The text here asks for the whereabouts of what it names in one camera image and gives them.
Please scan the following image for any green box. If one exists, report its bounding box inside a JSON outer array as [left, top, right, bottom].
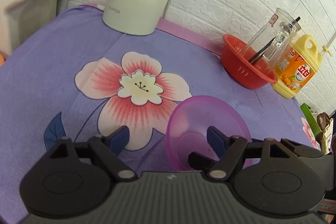
[[300, 103, 322, 137]]

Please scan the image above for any white paper bag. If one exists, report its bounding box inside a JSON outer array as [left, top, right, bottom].
[[317, 113, 334, 155]]

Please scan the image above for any orange plastic basin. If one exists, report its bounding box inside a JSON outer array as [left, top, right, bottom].
[[0, 54, 5, 67]]

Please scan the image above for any yellow dish soap bottle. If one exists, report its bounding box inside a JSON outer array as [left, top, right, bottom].
[[272, 34, 331, 98]]

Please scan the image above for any purple plastic bowl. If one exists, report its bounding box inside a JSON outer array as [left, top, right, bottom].
[[165, 96, 252, 171]]

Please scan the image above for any white wall cable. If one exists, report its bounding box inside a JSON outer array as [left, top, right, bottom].
[[325, 31, 336, 50]]

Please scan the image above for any clear glass carafe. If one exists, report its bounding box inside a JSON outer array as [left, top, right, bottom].
[[241, 8, 301, 75]]

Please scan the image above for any red plastic basket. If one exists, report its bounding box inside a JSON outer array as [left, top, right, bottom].
[[220, 34, 278, 90]]

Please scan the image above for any purple floral tablecloth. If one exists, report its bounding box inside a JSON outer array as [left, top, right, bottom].
[[1, 6, 311, 223]]

